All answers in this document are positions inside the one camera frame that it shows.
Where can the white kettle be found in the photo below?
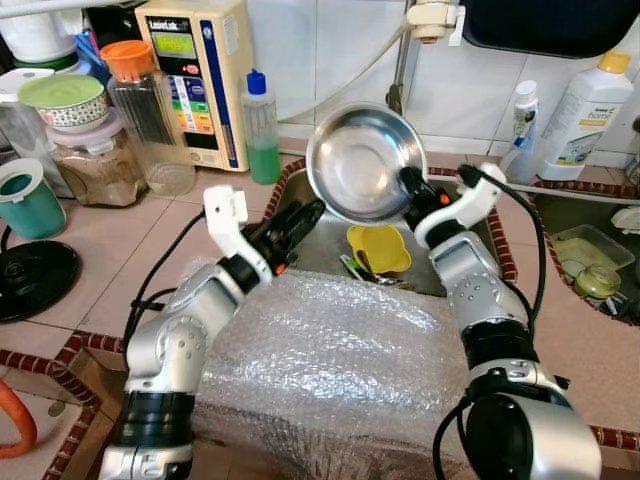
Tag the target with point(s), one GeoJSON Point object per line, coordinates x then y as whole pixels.
{"type": "Point", "coordinates": [35, 35]}

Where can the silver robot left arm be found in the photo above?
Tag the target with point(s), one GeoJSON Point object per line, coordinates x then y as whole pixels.
{"type": "Point", "coordinates": [185, 330]}

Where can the small white spray bottle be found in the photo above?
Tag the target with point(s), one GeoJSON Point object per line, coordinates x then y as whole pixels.
{"type": "Point", "coordinates": [523, 120]}

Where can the small green glass jar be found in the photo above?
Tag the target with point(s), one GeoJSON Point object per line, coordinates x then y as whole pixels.
{"type": "Point", "coordinates": [598, 282]}

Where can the dark kitchen utensil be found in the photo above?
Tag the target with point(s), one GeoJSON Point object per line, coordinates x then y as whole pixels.
{"type": "Point", "coordinates": [360, 272]}

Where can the cream water ioniser machine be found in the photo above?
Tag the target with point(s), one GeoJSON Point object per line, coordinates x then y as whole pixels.
{"type": "Point", "coordinates": [225, 90]}

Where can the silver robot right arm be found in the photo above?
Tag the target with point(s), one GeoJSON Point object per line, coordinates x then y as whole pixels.
{"type": "Point", "coordinates": [480, 290]}

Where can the green dish soap bottle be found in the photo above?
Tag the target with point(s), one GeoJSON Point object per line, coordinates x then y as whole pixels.
{"type": "Point", "coordinates": [263, 155]}

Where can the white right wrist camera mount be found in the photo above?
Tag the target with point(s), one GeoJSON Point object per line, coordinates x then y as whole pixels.
{"type": "Point", "coordinates": [470, 205]}

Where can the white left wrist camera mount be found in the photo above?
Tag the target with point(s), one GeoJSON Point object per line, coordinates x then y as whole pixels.
{"type": "Point", "coordinates": [225, 205]}

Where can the white round lid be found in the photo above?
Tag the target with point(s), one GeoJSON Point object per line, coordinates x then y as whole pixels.
{"type": "Point", "coordinates": [628, 218]}

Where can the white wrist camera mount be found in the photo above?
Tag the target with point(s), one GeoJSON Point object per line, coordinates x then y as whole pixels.
{"type": "Point", "coordinates": [225, 205]}
{"type": "Point", "coordinates": [470, 205]}

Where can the teal mug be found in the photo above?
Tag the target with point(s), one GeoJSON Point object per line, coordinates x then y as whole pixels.
{"type": "Point", "coordinates": [35, 210]}

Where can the white detergent bottle yellow cap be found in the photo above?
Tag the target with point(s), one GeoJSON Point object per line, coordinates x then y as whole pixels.
{"type": "Point", "coordinates": [590, 115]}

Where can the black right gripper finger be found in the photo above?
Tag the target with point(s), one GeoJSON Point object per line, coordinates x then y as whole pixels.
{"type": "Point", "coordinates": [412, 182]}

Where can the dark plastic basin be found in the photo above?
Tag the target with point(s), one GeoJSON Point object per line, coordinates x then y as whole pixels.
{"type": "Point", "coordinates": [550, 28]}

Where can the clear plastic food container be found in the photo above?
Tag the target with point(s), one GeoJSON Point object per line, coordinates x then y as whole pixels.
{"type": "Point", "coordinates": [595, 245]}

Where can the steel bowl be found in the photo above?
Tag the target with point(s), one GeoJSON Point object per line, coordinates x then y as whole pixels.
{"type": "Point", "coordinates": [355, 160]}

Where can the clear glass jug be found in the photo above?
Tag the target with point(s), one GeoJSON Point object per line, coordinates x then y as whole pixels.
{"type": "Point", "coordinates": [22, 120]}

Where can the bubble wrap sheet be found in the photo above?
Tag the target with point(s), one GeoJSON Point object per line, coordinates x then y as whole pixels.
{"type": "Point", "coordinates": [350, 370]}

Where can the patterned bowl green lid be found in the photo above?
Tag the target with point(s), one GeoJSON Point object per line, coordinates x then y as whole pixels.
{"type": "Point", "coordinates": [65, 95]}

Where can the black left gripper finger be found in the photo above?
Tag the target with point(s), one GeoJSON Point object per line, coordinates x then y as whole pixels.
{"type": "Point", "coordinates": [310, 212]}
{"type": "Point", "coordinates": [310, 234]}

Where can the black round lid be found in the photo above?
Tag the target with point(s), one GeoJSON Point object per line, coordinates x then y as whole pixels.
{"type": "Point", "coordinates": [35, 280]}

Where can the steel sink basin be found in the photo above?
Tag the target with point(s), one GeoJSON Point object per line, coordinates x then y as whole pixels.
{"type": "Point", "coordinates": [570, 215]}
{"type": "Point", "coordinates": [333, 245]}

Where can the clear jar orange lid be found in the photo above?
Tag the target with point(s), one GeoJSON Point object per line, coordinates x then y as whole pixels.
{"type": "Point", "coordinates": [150, 130]}

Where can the chrome tap white filter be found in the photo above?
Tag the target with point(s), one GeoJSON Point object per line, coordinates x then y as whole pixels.
{"type": "Point", "coordinates": [400, 75]}

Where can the brown powder jar pink lid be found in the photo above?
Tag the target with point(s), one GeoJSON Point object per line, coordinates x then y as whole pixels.
{"type": "Point", "coordinates": [100, 175]}

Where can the blue plastic container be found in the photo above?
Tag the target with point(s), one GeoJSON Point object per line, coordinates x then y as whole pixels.
{"type": "Point", "coordinates": [92, 55]}

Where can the yellow plastic cup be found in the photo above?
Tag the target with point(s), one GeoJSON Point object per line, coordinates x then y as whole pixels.
{"type": "Point", "coordinates": [380, 248]}

